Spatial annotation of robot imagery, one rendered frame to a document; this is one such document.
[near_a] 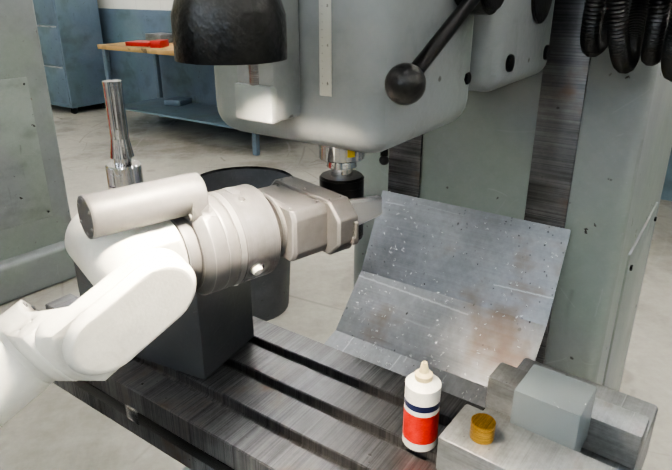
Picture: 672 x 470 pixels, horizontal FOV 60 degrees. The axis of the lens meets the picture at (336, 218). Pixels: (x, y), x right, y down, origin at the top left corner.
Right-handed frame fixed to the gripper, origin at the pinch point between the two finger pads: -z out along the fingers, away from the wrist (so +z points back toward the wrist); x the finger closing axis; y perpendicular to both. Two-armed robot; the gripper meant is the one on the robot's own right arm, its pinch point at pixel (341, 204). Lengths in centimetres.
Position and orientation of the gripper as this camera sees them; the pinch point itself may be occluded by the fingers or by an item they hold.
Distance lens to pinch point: 62.4
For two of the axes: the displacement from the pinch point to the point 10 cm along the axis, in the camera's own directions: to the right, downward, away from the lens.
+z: -7.6, 2.3, -6.1
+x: -6.5, -2.8, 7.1
